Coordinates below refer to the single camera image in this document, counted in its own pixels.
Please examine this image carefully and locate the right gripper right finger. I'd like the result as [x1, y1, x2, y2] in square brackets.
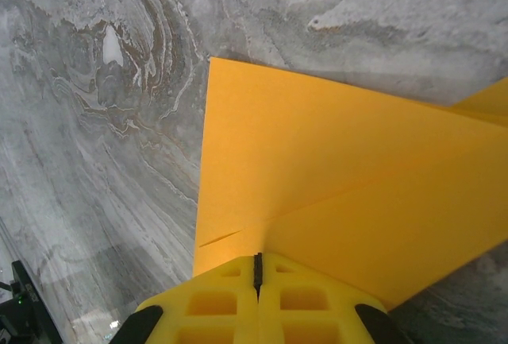
[257, 252, 414, 344]

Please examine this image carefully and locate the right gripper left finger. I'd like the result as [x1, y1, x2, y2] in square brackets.
[114, 254, 259, 344]

